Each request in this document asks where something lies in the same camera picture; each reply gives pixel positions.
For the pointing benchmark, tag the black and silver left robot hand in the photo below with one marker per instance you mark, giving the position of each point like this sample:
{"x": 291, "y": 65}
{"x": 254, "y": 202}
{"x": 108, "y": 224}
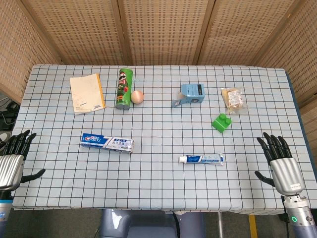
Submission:
{"x": 11, "y": 171}

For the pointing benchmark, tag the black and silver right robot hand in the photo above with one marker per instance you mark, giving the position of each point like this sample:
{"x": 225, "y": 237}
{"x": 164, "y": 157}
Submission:
{"x": 287, "y": 176}

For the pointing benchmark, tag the white blue toothpaste tube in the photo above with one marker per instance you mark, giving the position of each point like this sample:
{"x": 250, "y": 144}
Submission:
{"x": 203, "y": 159}

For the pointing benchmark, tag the blue white toothpaste box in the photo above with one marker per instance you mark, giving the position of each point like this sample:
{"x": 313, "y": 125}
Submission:
{"x": 106, "y": 143}

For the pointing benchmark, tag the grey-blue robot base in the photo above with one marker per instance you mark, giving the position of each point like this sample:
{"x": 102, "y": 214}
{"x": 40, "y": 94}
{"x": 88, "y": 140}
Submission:
{"x": 143, "y": 224}

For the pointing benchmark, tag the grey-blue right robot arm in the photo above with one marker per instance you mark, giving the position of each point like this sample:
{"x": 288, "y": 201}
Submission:
{"x": 301, "y": 220}

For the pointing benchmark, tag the light blue cardboard box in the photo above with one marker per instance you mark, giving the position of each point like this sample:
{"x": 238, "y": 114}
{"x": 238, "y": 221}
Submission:
{"x": 192, "y": 94}

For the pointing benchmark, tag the yellow floor tape strip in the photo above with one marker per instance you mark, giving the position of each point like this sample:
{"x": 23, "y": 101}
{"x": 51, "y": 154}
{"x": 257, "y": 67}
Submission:
{"x": 253, "y": 226}

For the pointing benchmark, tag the green toy building block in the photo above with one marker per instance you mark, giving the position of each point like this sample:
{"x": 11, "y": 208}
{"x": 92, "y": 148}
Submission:
{"x": 221, "y": 123}

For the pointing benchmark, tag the clear packet of snacks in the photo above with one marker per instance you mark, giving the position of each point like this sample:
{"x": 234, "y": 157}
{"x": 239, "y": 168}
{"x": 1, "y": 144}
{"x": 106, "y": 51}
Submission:
{"x": 234, "y": 99}

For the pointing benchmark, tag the cream book with yellow spine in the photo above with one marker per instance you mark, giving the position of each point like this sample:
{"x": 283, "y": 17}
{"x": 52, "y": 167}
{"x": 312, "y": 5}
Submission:
{"x": 85, "y": 93}

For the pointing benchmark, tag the woven rattan screen panel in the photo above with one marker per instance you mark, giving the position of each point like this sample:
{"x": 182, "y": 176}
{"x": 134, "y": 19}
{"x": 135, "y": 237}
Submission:
{"x": 297, "y": 49}
{"x": 247, "y": 29}
{"x": 22, "y": 44}
{"x": 163, "y": 29}
{"x": 81, "y": 29}

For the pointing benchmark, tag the green chips can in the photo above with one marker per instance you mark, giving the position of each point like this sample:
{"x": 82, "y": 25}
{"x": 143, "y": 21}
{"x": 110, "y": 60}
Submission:
{"x": 124, "y": 89}

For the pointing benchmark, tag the egg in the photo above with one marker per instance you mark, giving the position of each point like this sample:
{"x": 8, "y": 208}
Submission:
{"x": 137, "y": 97}

